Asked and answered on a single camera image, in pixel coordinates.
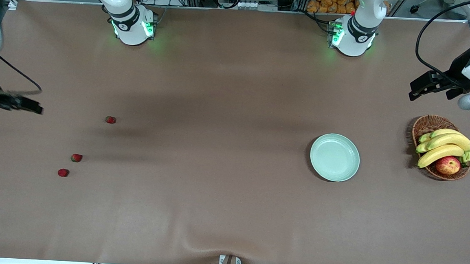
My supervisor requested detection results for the red apple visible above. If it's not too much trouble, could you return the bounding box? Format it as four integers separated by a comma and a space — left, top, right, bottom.
435, 155, 461, 176

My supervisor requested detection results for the bag of orange buns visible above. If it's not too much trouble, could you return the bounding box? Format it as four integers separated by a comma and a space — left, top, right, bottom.
306, 0, 390, 18

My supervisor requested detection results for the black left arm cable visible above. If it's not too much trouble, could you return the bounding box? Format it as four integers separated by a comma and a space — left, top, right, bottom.
413, 0, 470, 88

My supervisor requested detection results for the yellow banana bunch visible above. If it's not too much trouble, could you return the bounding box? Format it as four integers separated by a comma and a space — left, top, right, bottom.
415, 127, 470, 172

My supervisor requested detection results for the pale green round plate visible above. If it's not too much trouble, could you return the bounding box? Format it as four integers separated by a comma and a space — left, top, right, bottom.
308, 132, 362, 184

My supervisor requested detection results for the brown table cover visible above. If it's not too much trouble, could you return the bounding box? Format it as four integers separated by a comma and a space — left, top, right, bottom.
0, 0, 470, 264

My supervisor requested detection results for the white terminal block row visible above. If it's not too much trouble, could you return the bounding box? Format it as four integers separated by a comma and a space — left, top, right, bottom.
218, 0, 260, 10

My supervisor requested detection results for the brown wicker basket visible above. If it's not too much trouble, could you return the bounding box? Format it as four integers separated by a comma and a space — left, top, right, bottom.
409, 114, 470, 182

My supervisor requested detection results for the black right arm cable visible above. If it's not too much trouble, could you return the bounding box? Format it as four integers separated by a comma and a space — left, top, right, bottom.
0, 52, 45, 95

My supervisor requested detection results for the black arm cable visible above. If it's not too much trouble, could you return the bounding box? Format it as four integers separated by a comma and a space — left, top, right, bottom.
413, 0, 470, 88
0, 52, 45, 95

